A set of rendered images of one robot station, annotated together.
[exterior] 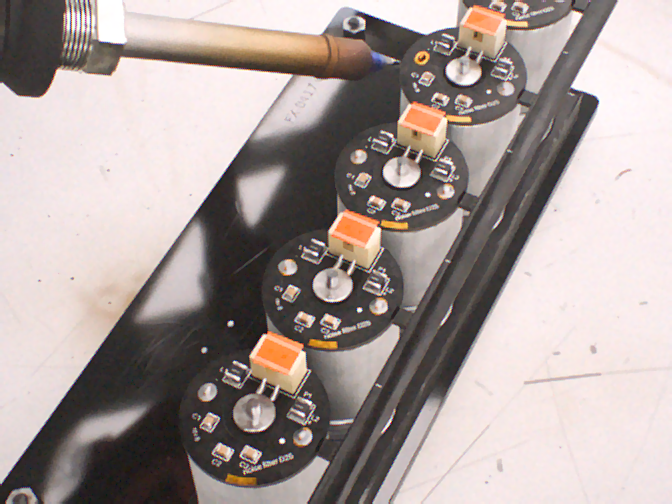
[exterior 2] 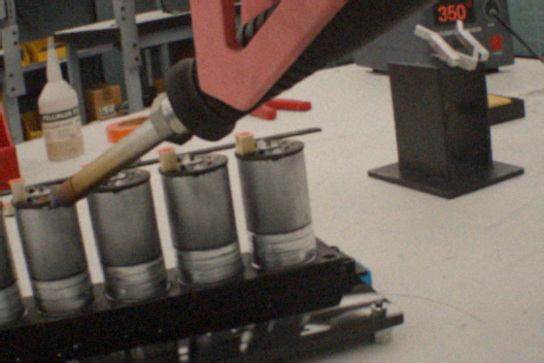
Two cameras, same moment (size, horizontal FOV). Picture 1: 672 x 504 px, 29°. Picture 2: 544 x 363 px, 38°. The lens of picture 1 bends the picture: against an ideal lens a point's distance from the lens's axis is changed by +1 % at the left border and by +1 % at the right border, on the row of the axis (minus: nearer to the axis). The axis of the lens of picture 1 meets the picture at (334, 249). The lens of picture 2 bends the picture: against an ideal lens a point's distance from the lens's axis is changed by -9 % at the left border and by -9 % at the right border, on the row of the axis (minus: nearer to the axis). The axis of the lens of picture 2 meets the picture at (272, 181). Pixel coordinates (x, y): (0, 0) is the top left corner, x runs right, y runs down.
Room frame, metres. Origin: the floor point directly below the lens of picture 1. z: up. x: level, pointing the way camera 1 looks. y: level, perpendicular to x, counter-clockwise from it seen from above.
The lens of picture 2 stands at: (0.31, 0.23, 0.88)
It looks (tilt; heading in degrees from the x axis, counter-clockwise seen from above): 15 degrees down; 226
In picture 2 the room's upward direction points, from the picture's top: 8 degrees counter-clockwise
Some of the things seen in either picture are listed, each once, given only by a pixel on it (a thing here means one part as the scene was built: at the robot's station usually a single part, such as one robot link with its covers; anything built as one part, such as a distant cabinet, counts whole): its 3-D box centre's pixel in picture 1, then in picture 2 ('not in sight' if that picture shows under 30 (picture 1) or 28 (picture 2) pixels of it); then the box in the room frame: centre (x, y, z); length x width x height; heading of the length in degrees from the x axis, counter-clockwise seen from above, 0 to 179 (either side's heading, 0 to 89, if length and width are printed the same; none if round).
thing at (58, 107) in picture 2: not in sight; (57, 96); (-0.04, -0.36, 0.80); 0.03 x 0.03 x 0.10
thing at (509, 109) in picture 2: not in sight; (469, 107); (-0.22, -0.09, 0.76); 0.07 x 0.05 x 0.02; 73
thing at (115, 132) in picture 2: not in sight; (139, 128); (-0.11, -0.34, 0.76); 0.06 x 0.06 x 0.01
